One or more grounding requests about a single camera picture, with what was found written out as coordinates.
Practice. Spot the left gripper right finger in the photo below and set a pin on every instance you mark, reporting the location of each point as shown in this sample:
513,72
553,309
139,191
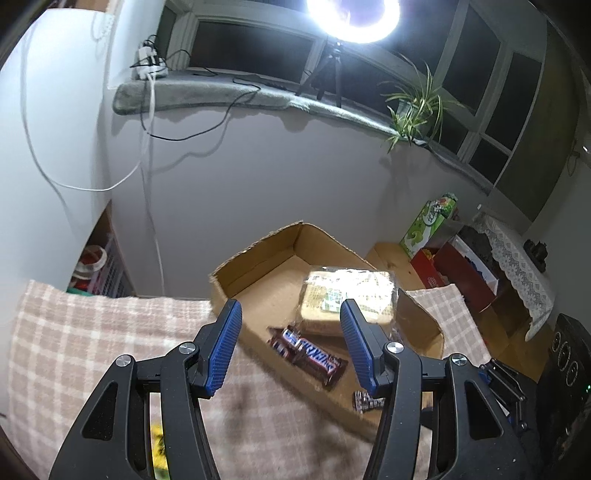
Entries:
472,436

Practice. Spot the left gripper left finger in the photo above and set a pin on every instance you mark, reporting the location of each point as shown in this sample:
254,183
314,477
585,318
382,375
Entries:
110,438

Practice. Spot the black white candy packet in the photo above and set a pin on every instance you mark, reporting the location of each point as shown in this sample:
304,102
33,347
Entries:
363,402

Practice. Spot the large Snickers bar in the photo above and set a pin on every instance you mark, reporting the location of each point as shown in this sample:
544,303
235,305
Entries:
308,356

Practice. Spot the bagged sliced bread loaf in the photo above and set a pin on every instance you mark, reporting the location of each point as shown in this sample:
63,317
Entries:
326,288

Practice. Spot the yellow candy packet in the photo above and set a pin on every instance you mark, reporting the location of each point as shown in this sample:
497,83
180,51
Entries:
159,461

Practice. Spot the pink plaid tablecloth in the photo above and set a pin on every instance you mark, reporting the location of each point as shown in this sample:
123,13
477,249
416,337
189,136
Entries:
81,370

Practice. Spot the white lace cloth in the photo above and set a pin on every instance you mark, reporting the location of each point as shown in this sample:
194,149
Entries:
532,286

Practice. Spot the red box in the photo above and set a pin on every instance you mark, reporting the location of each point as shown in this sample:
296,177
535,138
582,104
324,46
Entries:
465,261

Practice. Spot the brown cardboard box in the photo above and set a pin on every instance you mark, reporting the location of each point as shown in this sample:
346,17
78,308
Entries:
268,279

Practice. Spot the green carton box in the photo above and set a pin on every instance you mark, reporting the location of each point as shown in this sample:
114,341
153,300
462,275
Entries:
433,214

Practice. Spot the white cabinet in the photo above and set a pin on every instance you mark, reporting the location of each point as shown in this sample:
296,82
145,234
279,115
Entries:
51,176

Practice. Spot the potted spider plant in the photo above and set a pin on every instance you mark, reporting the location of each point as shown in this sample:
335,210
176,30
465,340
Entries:
417,110

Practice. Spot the grey windowsill cloth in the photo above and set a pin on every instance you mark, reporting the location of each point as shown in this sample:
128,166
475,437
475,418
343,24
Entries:
182,91

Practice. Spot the white power strip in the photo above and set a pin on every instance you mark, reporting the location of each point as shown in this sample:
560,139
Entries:
149,64

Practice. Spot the black tripod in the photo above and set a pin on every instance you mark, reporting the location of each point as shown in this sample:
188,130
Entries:
329,69

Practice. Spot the ring light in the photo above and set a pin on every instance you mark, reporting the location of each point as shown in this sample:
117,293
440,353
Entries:
360,22

